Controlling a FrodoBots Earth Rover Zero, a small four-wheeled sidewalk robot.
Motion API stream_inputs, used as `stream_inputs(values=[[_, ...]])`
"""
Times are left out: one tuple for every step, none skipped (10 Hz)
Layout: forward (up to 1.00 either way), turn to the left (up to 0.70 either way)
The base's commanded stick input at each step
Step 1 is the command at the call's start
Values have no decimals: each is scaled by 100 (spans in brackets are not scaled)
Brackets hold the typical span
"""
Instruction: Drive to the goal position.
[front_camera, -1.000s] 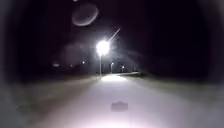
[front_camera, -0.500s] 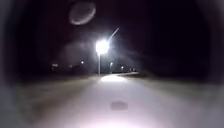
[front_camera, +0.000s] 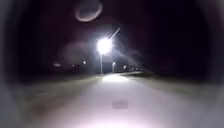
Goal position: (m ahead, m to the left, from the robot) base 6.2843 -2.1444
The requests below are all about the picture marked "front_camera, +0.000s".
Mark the street lamp on pole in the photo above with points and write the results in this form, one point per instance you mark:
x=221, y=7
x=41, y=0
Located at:
x=101, y=63
x=113, y=66

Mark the pale paved path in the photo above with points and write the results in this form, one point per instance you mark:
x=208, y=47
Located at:
x=110, y=95

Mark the dark grass verge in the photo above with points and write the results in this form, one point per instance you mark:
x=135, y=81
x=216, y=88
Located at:
x=50, y=90

